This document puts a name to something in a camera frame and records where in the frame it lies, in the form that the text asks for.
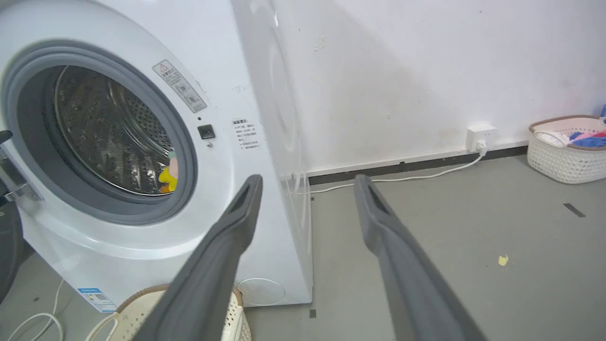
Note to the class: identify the white clothing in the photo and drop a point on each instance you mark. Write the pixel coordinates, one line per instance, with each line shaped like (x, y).
(551, 138)

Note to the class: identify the washing machine door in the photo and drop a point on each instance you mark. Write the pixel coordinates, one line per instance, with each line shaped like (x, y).
(9, 222)

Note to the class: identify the white wall power socket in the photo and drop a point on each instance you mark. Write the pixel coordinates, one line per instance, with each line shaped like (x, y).
(479, 137)

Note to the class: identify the yellow paper scrap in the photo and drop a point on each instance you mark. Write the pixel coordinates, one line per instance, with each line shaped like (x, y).
(503, 260)

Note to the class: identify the blue clothing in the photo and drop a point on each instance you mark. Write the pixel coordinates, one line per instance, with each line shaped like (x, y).
(589, 138)

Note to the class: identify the yellow garment in drum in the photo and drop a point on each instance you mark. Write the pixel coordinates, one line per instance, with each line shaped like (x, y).
(169, 177)

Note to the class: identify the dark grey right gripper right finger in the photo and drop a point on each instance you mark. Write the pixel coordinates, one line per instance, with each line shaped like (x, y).
(407, 274)

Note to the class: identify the white front-load washing machine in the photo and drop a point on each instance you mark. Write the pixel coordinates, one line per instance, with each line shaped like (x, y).
(156, 142)

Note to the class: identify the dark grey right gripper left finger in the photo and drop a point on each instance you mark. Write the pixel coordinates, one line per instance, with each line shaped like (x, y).
(208, 274)

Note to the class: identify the white woven laundry basket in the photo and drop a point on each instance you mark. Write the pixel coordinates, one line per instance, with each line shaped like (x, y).
(132, 317)

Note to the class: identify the white laundry basket with clothes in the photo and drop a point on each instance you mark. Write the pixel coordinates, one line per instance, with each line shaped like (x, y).
(563, 158)

